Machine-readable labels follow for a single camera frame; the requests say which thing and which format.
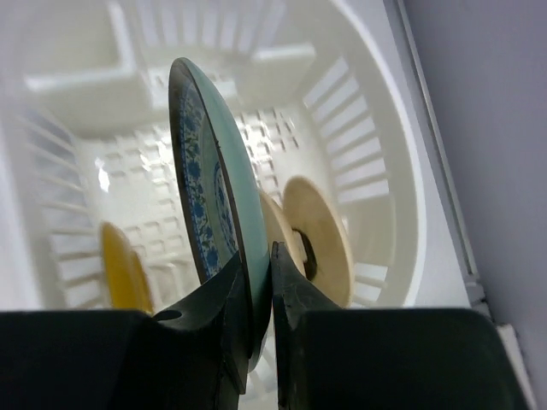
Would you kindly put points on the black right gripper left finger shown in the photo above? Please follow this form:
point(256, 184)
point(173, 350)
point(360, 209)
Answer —
point(192, 355)

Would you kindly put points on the yellow patterned plate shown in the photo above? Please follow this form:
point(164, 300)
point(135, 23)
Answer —
point(125, 275)

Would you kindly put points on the cream plate at rack end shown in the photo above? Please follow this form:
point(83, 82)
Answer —
point(320, 230)

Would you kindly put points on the white plastic dish rack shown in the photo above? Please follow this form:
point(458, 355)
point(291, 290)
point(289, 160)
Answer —
point(317, 91)

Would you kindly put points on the teal blue floral plate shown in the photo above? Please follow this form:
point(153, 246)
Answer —
point(217, 190)

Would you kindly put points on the aluminium rail at right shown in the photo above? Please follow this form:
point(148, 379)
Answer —
point(484, 65)

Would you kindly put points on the cream plate with flower print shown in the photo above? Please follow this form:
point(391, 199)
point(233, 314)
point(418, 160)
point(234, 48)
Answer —
point(279, 230)

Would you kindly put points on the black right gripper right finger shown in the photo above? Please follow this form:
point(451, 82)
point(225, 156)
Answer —
point(330, 357)

